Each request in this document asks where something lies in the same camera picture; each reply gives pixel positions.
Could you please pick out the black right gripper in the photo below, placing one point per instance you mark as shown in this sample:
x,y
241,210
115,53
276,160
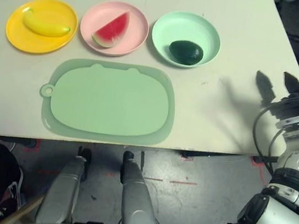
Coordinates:
x,y
292,107

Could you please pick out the dark green toy avocado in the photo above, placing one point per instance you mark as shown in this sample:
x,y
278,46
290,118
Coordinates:
x,y
185,53

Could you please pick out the toy watermelon slice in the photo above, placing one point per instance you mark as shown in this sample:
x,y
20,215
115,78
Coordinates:
x,y
111,33

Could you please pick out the yellow toy banana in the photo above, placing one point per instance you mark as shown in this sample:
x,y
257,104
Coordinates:
x,y
44,27

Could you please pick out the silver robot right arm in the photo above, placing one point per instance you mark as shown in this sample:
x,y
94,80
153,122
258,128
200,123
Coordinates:
x,y
284,220

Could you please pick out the mint green plastic plate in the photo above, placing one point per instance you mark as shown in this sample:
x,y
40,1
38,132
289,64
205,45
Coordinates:
x,y
183,27

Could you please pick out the pink plastic plate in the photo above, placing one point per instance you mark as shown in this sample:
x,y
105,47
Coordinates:
x,y
133,26

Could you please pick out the green plastic cutting board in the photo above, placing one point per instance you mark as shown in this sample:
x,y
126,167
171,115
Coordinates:
x,y
109,103

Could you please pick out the silver robot left leg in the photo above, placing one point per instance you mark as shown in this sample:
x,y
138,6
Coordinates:
x,y
63,189

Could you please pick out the yellow plastic plate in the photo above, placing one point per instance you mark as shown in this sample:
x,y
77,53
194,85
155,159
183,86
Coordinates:
x,y
39,43

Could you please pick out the black white sneaker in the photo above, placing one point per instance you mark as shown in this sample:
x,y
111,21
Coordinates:
x,y
13,190

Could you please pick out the wooden stick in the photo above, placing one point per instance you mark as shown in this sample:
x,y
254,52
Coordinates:
x,y
21,211

